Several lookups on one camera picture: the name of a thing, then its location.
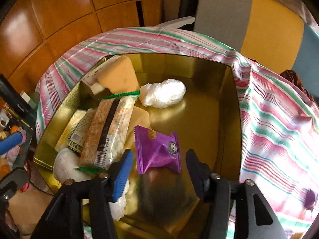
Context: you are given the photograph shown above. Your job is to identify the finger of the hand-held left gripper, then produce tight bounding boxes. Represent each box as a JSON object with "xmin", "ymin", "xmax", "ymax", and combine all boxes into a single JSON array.
[{"xmin": 0, "ymin": 167, "xmax": 29, "ymax": 205}]

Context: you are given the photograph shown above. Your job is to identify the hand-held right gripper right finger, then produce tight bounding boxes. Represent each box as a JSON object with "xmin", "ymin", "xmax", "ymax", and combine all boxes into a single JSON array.
[{"xmin": 186, "ymin": 149, "xmax": 287, "ymax": 239}]

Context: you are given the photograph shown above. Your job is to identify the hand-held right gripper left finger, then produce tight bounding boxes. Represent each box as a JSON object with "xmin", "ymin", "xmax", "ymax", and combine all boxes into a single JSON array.
[{"xmin": 30, "ymin": 149, "xmax": 134, "ymax": 239}]

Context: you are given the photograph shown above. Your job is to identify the puffed rice snack packet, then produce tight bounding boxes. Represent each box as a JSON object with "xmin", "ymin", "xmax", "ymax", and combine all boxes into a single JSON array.
[{"xmin": 76, "ymin": 91, "xmax": 140, "ymax": 173}]

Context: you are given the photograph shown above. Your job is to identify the purple snack packet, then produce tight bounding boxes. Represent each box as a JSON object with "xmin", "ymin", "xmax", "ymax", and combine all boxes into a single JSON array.
[
  {"xmin": 303, "ymin": 188, "xmax": 319, "ymax": 211},
  {"xmin": 134, "ymin": 125, "xmax": 181, "ymax": 175}
]

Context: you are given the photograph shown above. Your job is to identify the gold square tin box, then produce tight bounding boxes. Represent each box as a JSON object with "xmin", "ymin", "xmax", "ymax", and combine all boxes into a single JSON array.
[{"xmin": 32, "ymin": 52, "xmax": 243, "ymax": 239}]

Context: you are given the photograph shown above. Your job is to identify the green and white packet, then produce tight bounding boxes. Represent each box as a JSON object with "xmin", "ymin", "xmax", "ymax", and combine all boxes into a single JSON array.
[{"xmin": 55, "ymin": 108, "xmax": 97, "ymax": 153}]

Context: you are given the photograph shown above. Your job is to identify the small white-labelled box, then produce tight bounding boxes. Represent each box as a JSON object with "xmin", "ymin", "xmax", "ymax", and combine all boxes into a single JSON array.
[{"xmin": 81, "ymin": 67, "xmax": 110, "ymax": 100}]

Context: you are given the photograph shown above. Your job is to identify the blue cylinder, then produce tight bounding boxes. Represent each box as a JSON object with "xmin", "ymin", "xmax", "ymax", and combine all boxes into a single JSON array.
[{"xmin": 0, "ymin": 132, "xmax": 24, "ymax": 155}]

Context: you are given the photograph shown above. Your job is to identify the black rectangular object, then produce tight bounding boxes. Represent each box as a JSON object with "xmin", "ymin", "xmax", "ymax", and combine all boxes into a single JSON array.
[{"xmin": 0, "ymin": 73, "xmax": 36, "ymax": 122}]

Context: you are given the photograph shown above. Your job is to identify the striped tablecloth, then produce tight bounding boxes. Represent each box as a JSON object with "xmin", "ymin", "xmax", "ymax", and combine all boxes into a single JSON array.
[{"xmin": 35, "ymin": 26, "xmax": 319, "ymax": 239}]

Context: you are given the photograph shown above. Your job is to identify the dark red cloth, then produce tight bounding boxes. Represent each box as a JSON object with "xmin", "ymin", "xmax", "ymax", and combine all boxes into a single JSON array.
[{"xmin": 279, "ymin": 70, "xmax": 314, "ymax": 100}]

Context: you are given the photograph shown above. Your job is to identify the grey yellow blue chair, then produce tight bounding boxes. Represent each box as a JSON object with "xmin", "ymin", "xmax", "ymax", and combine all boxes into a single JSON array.
[{"xmin": 155, "ymin": 0, "xmax": 319, "ymax": 80}]

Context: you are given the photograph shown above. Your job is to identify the wooden cabinet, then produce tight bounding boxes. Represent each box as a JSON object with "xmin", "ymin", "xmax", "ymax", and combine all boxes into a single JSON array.
[{"xmin": 0, "ymin": 0, "xmax": 165, "ymax": 87}]

